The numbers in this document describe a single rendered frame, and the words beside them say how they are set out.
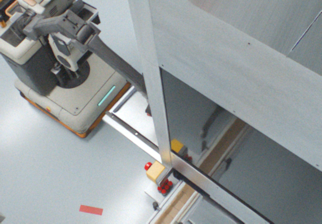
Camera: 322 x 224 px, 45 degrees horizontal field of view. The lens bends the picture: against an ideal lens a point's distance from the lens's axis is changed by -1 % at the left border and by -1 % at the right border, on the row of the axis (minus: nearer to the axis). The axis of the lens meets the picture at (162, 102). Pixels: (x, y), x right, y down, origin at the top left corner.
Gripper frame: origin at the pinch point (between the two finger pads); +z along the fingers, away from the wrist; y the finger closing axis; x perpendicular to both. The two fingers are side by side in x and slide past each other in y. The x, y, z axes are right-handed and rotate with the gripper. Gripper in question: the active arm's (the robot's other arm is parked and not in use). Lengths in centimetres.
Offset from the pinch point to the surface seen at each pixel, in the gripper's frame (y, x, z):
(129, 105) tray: -17.9, 2.7, 5.8
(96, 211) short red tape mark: -33, -42, 94
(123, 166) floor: -31, -6, 94
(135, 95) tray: -17.6, 9.1, 5.8
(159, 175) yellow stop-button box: 14.0, -27.8, -9.4
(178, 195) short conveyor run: 23.3, -29.8, 0.6
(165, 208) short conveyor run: 21.0, -38.0, -2.3
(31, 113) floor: -116, 3, 95
